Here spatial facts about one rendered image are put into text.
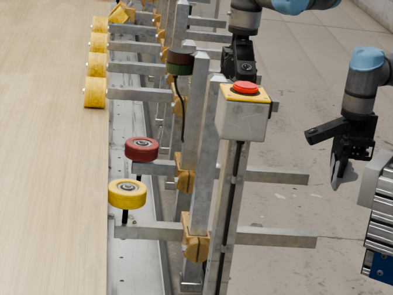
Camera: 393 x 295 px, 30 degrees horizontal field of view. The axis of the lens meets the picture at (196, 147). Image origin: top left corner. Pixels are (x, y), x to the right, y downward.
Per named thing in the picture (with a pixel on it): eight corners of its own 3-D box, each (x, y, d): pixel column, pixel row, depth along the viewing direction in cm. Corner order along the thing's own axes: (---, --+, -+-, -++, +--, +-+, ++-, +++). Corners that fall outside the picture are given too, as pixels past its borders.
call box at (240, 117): (255, 131, 120) (262, 85, 117) (264, 147, 113) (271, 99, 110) (213, 127, 119) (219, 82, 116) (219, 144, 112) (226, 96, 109)
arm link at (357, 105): (349, 98, 171) (339, 86, 178) (345, 116, 173) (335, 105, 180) (380, 100, 172) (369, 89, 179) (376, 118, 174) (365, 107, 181)
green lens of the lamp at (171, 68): (190, 68, 167) (191, 59, 166) (193, 76, 161) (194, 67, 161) (164, 66, 166) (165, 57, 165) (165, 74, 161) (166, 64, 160)
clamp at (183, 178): (192, 171, 183) (194, 152, 181) (197, 194, 171) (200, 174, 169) (169, 169, 182) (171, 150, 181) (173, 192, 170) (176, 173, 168)
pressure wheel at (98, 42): (108, 28, 239) (107, 46, 235) (106, 45, 246) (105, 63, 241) (89, 26, 238) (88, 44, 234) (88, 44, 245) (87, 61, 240)
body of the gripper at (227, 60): (248, 71, 183) (255, 23, 178) (254, 81, 175) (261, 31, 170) (218, 68, 182) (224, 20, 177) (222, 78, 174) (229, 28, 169)
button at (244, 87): (254, 92, 115) (256, 81, 115) (259, 100, 112) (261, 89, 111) (230, 89, 115) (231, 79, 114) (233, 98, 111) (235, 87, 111)
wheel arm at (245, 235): (310, 244, 162) (314, 227, 160) (314, 253, 159) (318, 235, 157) (113, 234, 156) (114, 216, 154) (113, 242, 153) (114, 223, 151)
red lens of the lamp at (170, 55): (191, 58, 166) (192, 48, 165) (194, 65, 161) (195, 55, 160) (165, 55, 165) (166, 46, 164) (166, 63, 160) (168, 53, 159)
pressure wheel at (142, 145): (153, 178, 182) (158, 135, 178) (155, 192, 175) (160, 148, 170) (121, 176, 181) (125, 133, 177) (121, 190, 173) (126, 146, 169)
